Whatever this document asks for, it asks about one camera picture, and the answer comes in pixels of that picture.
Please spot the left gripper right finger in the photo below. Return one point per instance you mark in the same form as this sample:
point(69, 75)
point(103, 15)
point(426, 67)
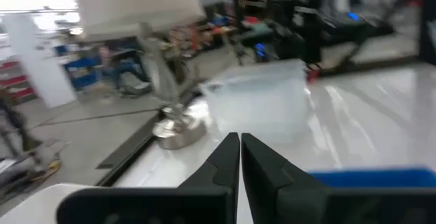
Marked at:
point(262, 176)

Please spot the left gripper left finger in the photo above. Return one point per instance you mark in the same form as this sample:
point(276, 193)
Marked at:
point(221, 169)

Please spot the clear plastic basket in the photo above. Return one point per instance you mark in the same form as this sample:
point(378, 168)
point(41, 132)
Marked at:
point(259, 101)

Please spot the blue plastic basket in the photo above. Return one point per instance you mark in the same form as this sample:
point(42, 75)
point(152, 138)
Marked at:
point(374, 179)

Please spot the person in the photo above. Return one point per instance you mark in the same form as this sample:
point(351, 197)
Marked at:
point(124, 67)

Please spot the black desk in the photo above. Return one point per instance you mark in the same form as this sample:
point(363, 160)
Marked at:
point(306, 36)

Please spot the white shade table lamp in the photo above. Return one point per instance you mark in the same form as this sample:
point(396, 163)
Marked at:
point(136, 2)

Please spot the white plastic basket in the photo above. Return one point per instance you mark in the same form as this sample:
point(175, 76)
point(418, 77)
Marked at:
point(30, 203)

